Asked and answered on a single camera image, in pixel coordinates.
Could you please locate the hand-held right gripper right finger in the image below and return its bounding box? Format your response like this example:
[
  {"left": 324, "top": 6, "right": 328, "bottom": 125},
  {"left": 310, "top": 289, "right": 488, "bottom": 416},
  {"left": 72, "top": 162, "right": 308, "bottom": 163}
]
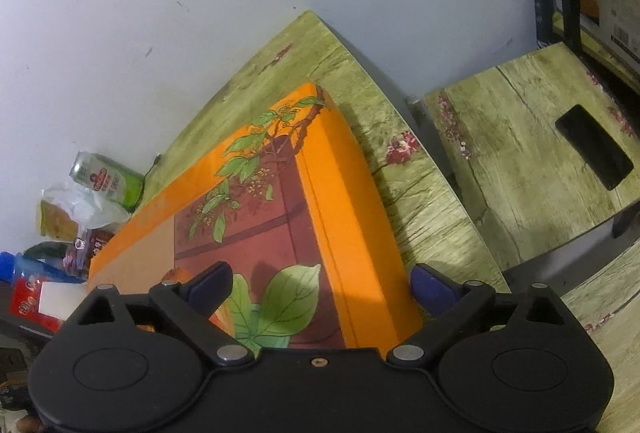
[{"left": 387, "top": 264, "right": 563, "bottom": 368}]

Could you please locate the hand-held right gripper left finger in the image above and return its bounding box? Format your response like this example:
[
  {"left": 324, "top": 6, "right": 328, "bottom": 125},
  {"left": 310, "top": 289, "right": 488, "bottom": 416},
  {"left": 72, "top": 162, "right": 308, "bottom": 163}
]
[{"left": 75, "top": 261, "right": 253, "bottom": 368}]

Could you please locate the orange printed box lid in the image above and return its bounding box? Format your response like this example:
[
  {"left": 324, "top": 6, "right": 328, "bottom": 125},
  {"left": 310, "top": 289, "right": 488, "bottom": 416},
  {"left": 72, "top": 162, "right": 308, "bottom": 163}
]
[{"left": 87, "top": 83, "right": 426, "bottom": 350}]

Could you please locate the brown jar purple lid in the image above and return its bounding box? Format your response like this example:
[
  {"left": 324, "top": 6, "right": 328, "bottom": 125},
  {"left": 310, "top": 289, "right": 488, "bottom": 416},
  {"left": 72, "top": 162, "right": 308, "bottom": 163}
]
[{"left": 74, "top": 227, "right": 118, "bottom": 276}]

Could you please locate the pink labelled small bottle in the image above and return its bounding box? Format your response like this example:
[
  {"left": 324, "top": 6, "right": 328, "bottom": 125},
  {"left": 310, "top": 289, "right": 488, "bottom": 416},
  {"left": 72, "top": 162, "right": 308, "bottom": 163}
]
[{"left": 62, "top": 247, "right": 93, "bottom": 276}]

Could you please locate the green beer can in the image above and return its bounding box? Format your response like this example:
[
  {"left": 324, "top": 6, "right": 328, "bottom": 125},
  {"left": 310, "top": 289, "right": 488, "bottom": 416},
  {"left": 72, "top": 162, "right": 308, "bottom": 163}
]
[{"left": 69, "top": 152, "right": 146, "bottom": 212}]

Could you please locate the white plastic bag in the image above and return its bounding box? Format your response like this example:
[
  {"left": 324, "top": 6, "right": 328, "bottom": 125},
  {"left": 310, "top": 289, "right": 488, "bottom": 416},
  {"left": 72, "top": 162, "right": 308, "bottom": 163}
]
[{"left": 42, "top": 178, "right": 131, "bottom": 230}]

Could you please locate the white cup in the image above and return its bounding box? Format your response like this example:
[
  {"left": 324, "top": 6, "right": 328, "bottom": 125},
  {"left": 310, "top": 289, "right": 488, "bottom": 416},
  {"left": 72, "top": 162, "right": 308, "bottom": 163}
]
[{"left": 39, "top": 282, "right": 87, "bottom": 318}]

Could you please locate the yellow-green snack bag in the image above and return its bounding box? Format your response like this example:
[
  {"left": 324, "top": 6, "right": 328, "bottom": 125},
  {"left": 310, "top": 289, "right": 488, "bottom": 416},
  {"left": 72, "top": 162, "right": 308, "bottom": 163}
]
[{"left": 37, "top": 200, "right": 81, "bottom": 239}]

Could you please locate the dark green bag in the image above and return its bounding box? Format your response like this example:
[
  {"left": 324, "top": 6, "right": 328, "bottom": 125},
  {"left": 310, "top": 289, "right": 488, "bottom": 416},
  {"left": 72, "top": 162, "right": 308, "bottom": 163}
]
[{"left": 22, "top": 241, "right": 68, "bottom": 261}]

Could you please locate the wood-grain low board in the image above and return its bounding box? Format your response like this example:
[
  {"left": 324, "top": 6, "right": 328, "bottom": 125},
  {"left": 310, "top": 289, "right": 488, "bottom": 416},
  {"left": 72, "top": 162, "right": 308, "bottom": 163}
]
[{"left": 560, "top": 243, "right": 640, "bottom": 433}]

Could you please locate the blue water bottle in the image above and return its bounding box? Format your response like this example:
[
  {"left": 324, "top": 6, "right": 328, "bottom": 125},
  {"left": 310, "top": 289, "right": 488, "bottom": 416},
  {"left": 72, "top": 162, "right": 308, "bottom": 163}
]
[{"left": 0, "top": 251, "right": 86, "bottom": 286}]

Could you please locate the red snack packet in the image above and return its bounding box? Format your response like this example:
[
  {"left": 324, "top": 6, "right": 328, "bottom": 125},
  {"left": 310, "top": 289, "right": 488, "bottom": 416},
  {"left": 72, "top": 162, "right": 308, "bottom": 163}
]
[{"left": 10, "top": 277, "right": 68, "bottom": 331}]

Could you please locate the black phone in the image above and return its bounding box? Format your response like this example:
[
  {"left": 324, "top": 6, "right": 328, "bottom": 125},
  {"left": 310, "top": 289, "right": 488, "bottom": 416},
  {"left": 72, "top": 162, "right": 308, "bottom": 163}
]
[{"left": 555, "top": 104, "right": 635, "bottom": 191}]

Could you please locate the cardboard box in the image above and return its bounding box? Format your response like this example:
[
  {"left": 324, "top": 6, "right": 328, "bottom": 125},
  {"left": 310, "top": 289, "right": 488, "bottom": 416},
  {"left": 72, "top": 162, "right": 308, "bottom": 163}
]
[{"left": 575, "top": 0, "right": 640, "bottom": 59}]

